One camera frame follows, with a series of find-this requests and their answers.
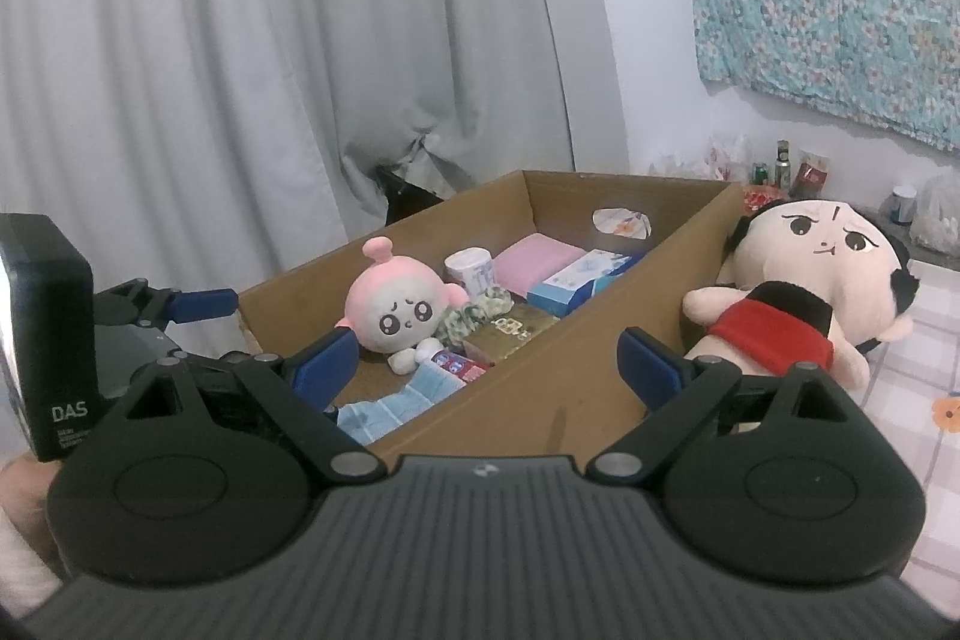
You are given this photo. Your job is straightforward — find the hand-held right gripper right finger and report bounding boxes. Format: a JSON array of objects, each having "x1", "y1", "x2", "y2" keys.
[{"x1": 585, "y1": 325, "x2": 841, "y2": 483}]

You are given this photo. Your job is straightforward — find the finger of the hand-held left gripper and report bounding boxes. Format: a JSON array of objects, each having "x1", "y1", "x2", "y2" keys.
[{"x1": 166, "y1": 286, "x2": 241, "y2": 326}]

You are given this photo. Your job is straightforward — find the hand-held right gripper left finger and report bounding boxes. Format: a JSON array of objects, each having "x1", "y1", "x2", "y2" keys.
[{"x1": 124, "y1": 329, "x2": 391, "y2": 482}]

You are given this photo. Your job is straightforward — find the pink plush toy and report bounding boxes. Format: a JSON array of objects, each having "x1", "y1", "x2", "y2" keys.
[{"x1": 334, "y1": 235, "x2": 470, "y2": 375}]

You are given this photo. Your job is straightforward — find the brown cardboard box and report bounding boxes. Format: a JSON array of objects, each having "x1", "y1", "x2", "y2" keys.
[{"x1": 238, "y1": 169, "x2": 751, "y2": 468}]

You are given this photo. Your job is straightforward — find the blue and white box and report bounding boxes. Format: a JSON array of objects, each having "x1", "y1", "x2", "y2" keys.
[{"x1": 525, "y1": 250, "x2": 650, "y2": 319}]

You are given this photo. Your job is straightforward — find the large black-haired plush doll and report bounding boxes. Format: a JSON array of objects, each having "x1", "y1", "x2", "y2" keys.
[{"x1": 681, "y1": 196, "x2": 922, "y2": 435}]

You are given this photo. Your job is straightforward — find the blue face masks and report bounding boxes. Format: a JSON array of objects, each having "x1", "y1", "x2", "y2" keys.
[{"x1": 334, "y1": 361, "x2": 466, "y2": 446}]

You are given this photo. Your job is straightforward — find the red and blue packet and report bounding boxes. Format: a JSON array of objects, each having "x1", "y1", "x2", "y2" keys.
[{"x1": 429, "y1": 347, "x2": 492, "y2": 382}]

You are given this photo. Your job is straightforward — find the gold box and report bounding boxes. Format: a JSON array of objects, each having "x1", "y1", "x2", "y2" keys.
[{"x1": 465, "y1": 306, "x2": 560, "y2": 365}]

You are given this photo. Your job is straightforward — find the green lace scrunchie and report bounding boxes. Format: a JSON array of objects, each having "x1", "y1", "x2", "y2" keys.
[{"x1": 437, "y1": 287, "x2": 515, "y2": 348}]

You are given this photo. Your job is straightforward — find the pink tissue pack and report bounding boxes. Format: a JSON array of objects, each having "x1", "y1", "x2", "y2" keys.
[{"x1": 491, "y1": 233, "x2": 587, "y2": 295}]

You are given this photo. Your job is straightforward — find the red snack bag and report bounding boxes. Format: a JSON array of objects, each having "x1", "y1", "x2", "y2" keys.
[{"x1": 741, "y1": 184, "x2": 788, "y2": 214}]

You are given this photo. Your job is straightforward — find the white printed plastic bag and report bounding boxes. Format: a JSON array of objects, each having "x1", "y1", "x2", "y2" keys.
[{"x1": 649, "y1": 131, "x2": 755, "y2": 180}]

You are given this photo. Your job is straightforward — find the grey curtain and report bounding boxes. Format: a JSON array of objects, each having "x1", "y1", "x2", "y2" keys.
[{"x1": 0, "y1": 0, "x2": 631, "y2": 311}]

